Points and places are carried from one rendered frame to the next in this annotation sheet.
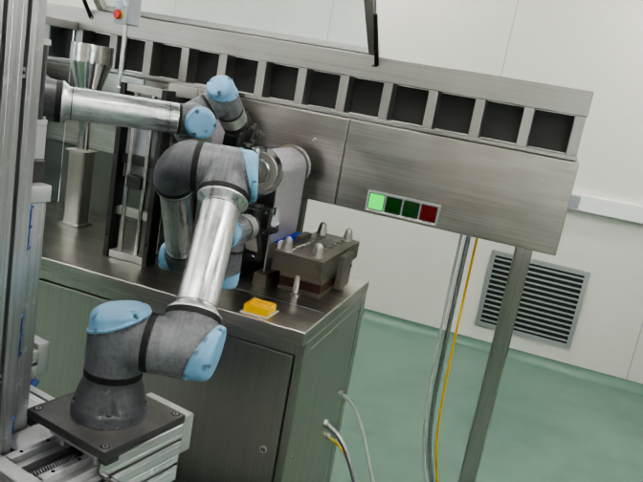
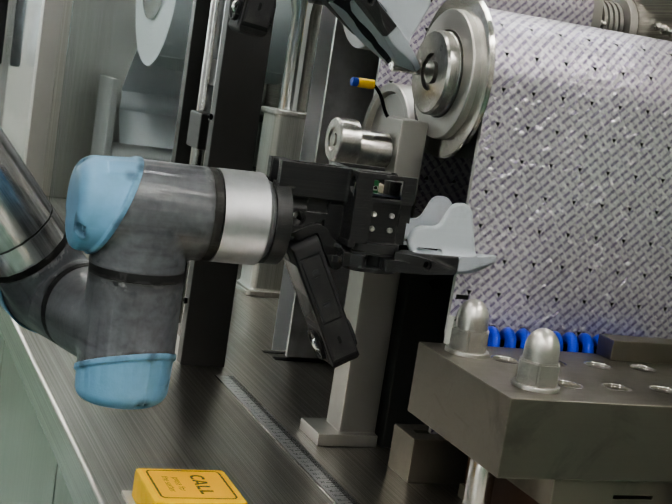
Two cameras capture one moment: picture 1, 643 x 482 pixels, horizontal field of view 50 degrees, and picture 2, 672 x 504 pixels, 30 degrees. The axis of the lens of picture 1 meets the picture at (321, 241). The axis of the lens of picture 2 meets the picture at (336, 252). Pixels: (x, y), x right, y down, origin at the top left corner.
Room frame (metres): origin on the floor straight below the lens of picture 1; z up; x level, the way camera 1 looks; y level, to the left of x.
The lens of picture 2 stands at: (1.34, -0.61, 1.24)
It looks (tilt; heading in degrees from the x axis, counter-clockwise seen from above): 8 degrees down; 51
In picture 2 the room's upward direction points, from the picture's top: 9 degrees clockwise
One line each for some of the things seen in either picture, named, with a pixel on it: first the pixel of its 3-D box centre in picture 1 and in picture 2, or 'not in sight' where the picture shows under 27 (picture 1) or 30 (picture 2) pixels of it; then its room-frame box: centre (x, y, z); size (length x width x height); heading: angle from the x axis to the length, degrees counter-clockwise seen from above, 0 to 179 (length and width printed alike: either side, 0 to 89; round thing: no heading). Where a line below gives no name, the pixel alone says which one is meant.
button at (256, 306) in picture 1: (259, 307); (188, 499); (1.84, 0.14, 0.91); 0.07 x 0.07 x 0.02; 73
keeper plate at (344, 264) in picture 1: (344, 270); not in sight; (2.20, -0.09, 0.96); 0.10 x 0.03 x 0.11; 163
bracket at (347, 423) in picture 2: not in sight; (359, 280); (2.08, 0.27, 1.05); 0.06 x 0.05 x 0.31; 163
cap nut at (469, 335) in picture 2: (287, 243); (471, 325); (2.06, 0.10, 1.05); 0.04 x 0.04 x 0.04
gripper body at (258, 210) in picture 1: (256, 221); (334, 217); (1.98, 0.20, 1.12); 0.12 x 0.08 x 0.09; 163
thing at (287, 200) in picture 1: (286, 210); (579, 241); (2.21, 0.13, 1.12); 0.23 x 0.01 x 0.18; 163
